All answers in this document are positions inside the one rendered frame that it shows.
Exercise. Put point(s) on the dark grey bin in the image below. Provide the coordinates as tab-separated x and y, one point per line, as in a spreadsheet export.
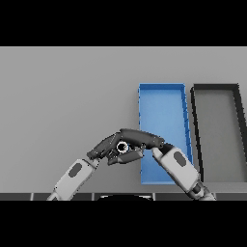
218	135

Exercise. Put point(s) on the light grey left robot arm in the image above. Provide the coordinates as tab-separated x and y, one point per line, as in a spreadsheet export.
74	175

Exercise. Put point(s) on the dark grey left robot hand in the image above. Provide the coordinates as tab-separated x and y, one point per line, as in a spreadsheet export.
103	148

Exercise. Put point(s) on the blue bin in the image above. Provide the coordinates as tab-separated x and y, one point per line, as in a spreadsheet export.
162	122

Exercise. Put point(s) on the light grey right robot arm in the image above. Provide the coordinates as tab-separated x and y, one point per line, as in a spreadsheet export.
180	165

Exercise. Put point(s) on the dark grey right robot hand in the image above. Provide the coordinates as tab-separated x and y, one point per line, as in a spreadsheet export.
141	138

